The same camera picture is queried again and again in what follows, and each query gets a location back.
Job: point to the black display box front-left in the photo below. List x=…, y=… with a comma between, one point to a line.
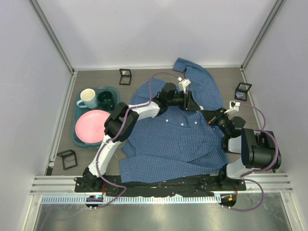
x=69, y=159

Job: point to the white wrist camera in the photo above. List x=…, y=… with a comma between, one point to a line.
x=233, y=107
x=184, y=84

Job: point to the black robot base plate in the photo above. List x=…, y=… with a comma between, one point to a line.
x=200, y=185

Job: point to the light blue mug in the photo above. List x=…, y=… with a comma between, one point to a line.
x=88, y=99

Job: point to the dark green mug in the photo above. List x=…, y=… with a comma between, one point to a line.
x=106, y=100

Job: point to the pink plate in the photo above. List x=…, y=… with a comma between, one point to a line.
x=90, y=127

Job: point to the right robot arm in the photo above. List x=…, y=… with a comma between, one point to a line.
x=258, y=151

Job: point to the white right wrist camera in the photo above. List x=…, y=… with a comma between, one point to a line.
x=233, y=107

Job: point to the black display box back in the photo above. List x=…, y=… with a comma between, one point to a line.
x=125, y=76

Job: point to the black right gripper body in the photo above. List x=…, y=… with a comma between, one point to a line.
x=220, y=119

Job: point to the aluminium frame rail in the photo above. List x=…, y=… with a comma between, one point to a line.
x=51, y=34

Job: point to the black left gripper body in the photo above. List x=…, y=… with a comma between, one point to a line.
x=184, y=103

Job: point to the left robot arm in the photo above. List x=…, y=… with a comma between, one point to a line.
x=121, y=122

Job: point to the black display box right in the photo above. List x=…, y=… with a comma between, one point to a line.
x=244, y=88

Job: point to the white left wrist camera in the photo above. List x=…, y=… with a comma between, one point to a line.
x=184, y=84

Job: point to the teal plastic tray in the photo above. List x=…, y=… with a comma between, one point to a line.
x=78, y=112

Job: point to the blue plaid shirt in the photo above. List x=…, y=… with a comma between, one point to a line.
x=158, y=150

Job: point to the white slotted cable duct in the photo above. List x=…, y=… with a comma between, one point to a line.
x=93, y=199

